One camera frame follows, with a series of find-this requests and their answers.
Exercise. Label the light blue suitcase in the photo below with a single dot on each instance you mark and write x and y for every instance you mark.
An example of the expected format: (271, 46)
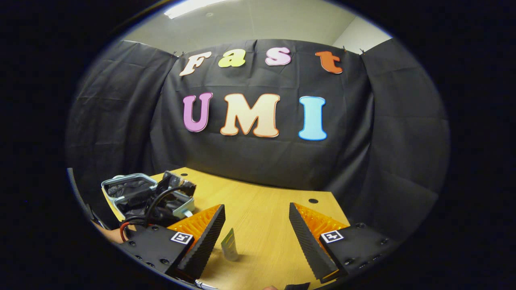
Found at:
(129, 189)

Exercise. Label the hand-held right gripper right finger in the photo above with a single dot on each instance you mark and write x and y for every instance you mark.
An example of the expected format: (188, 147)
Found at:
(308, 243)

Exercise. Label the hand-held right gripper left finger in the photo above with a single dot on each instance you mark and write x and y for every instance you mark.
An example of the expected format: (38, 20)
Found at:
(209, 239)

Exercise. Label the large white green tube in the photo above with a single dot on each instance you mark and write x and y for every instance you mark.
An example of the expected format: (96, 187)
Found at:
(229, 247)

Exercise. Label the black backdrop cloth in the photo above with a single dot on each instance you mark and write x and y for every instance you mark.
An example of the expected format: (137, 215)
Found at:
(383, 121)

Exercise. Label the ceiling light panel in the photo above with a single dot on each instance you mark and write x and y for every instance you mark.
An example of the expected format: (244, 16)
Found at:
(193, 7)

